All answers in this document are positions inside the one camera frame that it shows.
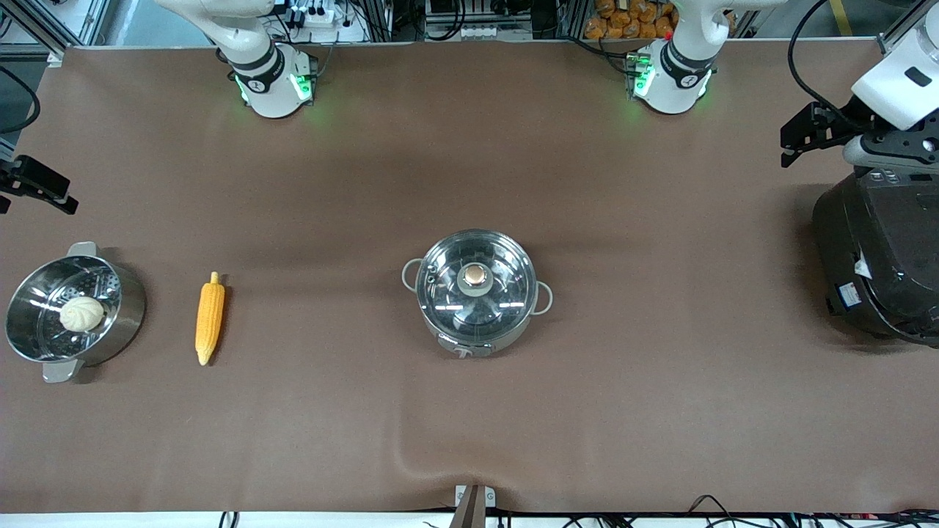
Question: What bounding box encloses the white power strip with plugs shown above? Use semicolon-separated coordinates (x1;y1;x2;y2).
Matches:
282;4;368;43

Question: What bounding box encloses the yellow corn cob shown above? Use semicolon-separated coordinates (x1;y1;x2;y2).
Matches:
195;272;226;366

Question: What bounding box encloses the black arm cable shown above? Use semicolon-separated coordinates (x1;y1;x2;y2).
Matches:
0;66;41;135
788;0;855;114

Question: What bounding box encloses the white steamed bun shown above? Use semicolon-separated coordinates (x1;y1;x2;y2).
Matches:
59;296;105;333

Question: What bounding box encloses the glass pot lid with knob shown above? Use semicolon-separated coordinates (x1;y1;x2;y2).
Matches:
416;230;538;338

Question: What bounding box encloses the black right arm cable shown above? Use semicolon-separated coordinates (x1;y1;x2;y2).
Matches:
0;66;41;135

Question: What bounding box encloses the black looped floor cable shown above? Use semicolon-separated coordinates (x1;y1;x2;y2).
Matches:
686;495;778;528

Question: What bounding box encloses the black rice cooker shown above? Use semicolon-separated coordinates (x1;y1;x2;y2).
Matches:
812;167;939;347

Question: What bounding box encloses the steel steamer pot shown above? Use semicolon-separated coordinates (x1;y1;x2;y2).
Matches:
5;242;147;384

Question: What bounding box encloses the aluminium frame post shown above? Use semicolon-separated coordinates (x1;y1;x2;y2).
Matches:
0;0;67;67
877;0;939;56

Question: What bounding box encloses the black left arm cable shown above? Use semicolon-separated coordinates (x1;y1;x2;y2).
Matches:
788;0;855;114

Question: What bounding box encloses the small metal table bracket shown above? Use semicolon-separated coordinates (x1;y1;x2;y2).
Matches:
449;485;497;528

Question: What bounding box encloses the brown table mat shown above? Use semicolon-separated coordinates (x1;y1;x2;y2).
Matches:
0;40;939;514

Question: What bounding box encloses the pile of orange snack packs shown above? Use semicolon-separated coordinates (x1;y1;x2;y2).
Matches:
585;0;679;40

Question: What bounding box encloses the steel electric pot with handles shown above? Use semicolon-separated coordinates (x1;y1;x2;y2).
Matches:
402;230;553;359

